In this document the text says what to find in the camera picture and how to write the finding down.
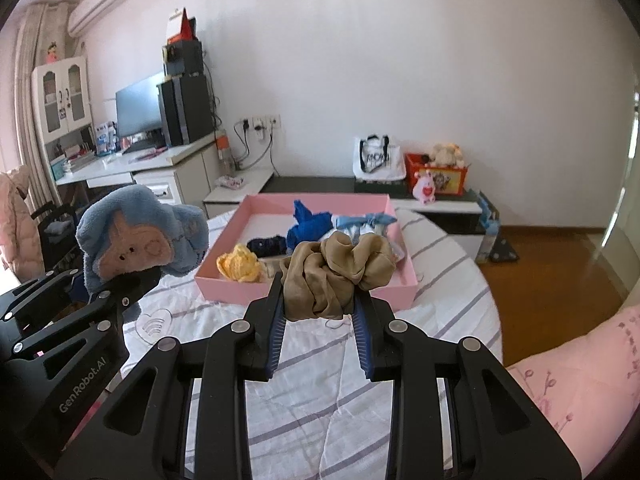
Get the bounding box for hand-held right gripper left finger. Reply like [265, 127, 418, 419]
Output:
[55, 270, 288, 480]

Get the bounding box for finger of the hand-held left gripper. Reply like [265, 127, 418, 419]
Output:
[10, 265, 162, 361]
[0, 270, 83, 323]

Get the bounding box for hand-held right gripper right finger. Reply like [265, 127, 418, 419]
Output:
[350, 287, 586, 480]

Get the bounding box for blue plush doll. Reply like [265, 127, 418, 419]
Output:
[75, 184, 210, 295]

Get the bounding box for pink shallow box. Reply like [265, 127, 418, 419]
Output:
[194, 192, 418, 311]

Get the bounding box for yellow crochet toy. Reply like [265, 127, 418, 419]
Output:
[216, 243, 268, 283]

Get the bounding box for tan scrunchie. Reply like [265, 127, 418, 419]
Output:
[279, 232, 396, 322]

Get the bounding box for navy scrunchie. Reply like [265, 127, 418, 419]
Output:
[246, 235, 287, 258]

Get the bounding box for dark blue towel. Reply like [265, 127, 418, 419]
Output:
[286, 200, 335, 247]

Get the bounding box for printed cloth pouch blue ribbon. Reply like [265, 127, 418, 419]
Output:
[332, 211, 406, 263]

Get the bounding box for clear heart-shaped plastic piece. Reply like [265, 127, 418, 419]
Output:
[136, 310, 173, 341]

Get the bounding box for pink padded jacket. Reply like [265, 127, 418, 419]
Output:
[0, 165, 45, 276]

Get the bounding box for white desk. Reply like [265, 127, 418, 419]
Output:
[47, 132, 226, 211]

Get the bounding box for stack of books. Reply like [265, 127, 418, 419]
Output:
[50, 152, 96, 173]

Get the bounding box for black and white low cabinet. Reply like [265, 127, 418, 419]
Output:
[202, 170, 488, 236]

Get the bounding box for blue and white carton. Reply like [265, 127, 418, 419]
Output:
[95, 122, 117, 153]

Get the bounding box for pink plush with red heart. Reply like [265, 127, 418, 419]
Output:
[412, 170, 437, 204]

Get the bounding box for black floor mat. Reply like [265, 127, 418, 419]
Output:
[487, 237, 520, 262]

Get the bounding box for white tote bag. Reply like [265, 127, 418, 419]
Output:
[353, 135, 405, 181]

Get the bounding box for orange toy box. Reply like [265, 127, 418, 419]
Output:
[404, 152, 468, 196]

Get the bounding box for black computer monitor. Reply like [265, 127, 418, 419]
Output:
[115, 71, 166, 137]

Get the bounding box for beige curtain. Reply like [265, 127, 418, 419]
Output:
[12, 2, 68, 201]

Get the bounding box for black computer tower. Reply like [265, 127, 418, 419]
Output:
[156, 76, 213, 147]

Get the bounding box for white glass-door cabinet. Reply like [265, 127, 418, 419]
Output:
[31, 56, 93, 136]

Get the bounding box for beige plush toy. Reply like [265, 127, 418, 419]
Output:
[431, 142, 467, 168]

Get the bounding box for pink floral pillow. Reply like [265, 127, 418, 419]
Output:
[505, 302, 640, 466]

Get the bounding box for black speaker box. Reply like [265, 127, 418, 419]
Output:
[162, 40, 205, 78]

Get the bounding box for red and white paper bag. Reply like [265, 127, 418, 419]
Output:
[166, 7, 197, 43]

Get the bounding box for white air conditioner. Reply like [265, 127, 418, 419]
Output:
[67, 0, 132, 38]

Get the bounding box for black power cables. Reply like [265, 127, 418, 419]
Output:
[234, 120, 278, 176]

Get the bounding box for white wall outlet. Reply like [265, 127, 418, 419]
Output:
[240, 115, 282, 131]

